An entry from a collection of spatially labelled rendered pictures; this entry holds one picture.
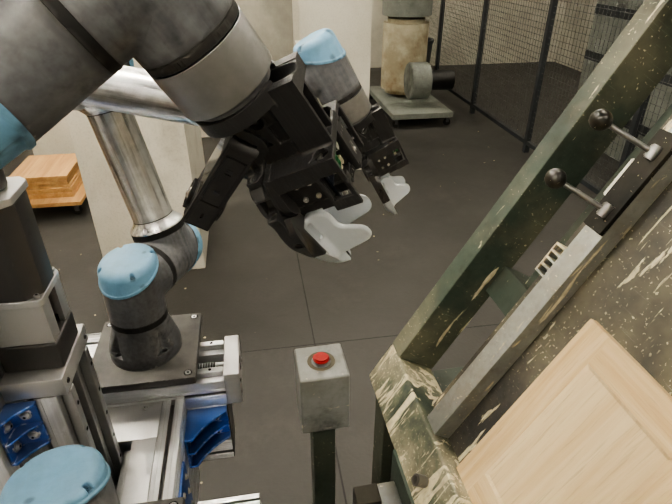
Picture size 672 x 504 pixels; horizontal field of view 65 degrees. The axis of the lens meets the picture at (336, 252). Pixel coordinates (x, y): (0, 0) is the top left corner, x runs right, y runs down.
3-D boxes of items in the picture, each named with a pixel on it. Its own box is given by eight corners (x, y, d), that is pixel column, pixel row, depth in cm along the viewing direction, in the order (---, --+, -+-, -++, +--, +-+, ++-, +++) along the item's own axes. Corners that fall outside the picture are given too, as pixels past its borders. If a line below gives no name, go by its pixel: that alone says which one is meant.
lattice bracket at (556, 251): (544, 273, 107) (534, 269, 106) (567, 246, 105) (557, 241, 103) (555, 284, 104) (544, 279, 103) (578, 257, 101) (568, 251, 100)
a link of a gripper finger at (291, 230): (325, 266, 47) (271, 205, 41) (310, 270, 47) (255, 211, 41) (328, 226, 50) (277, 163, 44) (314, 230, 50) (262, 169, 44)
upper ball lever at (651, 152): (647, 164, 92) (581, 123, 93) (663, 145, 90) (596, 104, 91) (654, 166, 88) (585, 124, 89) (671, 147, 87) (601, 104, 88)
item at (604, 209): (601, 220, 96) (538, 180, 97) (615, 203, 95) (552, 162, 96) (606, 224, 92) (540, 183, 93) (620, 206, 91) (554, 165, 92)
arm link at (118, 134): (137, 295, 117) (18, 40, 93) (173, 261, 130) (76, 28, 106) (182, 293, 113) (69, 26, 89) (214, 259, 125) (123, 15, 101)
